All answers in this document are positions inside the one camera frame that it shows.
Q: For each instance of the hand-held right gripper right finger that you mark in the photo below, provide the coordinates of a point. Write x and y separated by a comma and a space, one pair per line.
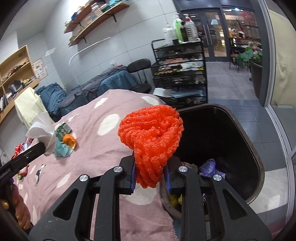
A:
167, 183

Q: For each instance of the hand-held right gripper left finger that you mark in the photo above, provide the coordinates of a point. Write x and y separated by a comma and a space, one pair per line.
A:
133, 183

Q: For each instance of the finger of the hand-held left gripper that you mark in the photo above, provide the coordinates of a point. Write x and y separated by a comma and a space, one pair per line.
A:
34, 153

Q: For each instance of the yellow foam fruit net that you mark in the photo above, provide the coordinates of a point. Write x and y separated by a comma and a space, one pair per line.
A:
174, 199

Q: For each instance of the white tissue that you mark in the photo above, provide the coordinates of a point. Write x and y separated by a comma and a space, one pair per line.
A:
41, 129

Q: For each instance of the purple plastic bag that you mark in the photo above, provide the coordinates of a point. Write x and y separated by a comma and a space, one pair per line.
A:
209, 165

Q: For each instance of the orange foam fruit net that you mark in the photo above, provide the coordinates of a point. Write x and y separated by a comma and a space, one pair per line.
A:
150, 139

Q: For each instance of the black trash bin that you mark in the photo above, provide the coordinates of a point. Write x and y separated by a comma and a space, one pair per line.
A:
208, 139

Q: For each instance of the person's left hand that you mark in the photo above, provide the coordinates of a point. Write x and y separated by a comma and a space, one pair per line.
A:
18, 206

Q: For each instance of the red snack packet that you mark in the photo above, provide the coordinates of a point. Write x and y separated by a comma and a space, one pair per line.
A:
23, 172

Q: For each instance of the large red orange packet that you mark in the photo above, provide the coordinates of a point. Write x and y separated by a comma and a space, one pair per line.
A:
22, 148

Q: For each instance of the teal crumpled wrapper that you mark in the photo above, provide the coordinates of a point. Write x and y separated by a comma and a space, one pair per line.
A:
62, 150

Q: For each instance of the green white printed packet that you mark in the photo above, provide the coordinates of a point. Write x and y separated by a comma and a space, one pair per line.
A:
61, 131

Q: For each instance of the orange crumpled wrapper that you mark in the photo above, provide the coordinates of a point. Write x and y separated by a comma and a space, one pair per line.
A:
69, 139

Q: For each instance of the pink polka dot blanket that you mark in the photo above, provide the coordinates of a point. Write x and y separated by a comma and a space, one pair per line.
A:
97, 150

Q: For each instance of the cream cloth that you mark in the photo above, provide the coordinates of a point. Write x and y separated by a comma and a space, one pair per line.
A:
30, 104

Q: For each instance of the blue bedding pile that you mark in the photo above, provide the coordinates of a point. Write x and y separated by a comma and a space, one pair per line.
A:
52, 97

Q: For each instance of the white paper sheets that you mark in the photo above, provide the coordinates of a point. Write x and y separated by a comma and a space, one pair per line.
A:
164, 92

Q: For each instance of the grey bed blanket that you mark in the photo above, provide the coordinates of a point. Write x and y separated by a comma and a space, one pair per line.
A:
97, 83

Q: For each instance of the wooden cubby shelf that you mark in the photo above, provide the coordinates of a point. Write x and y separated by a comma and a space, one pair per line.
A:
26, 53

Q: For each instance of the black mesh rack cart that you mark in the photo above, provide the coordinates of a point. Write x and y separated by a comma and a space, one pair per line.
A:
180, 81

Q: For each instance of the massage bed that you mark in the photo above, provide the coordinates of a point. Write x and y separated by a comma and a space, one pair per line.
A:
111, 81

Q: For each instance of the black stool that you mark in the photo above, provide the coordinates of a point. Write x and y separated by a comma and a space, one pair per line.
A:
138, 64

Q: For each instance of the row of stacked books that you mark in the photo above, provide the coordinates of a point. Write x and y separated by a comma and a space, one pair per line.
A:
75, 17

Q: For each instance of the wooden bar stool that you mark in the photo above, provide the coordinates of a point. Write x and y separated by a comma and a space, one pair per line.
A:
234, 56

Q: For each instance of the white pump bottle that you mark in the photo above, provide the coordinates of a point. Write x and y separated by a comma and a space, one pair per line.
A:
168, 34

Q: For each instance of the potted green plant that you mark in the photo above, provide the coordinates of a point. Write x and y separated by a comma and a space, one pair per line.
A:
247, 58

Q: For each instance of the dark bottle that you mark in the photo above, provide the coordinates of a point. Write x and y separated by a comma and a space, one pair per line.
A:
184, 33

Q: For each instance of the clear liquid bottle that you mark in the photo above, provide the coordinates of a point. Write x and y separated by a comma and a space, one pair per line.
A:
191, 30

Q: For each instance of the green pump bottle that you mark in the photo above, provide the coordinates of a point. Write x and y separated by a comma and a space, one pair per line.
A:
178, 27

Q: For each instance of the glass double door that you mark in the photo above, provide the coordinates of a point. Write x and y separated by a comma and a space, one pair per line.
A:
215, 34

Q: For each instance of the cream curtain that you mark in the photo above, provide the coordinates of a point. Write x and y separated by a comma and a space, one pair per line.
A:
284, 58

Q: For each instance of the wall poster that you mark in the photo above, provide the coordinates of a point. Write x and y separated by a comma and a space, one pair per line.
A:
40, 68

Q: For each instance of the wooden wall shelf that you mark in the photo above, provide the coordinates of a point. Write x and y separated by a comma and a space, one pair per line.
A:
74, 27
97, 24

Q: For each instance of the dark door frame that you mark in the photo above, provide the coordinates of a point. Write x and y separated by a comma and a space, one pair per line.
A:
263, 58

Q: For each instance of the wall shelves with books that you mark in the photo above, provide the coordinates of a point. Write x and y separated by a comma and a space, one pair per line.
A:
99, 7

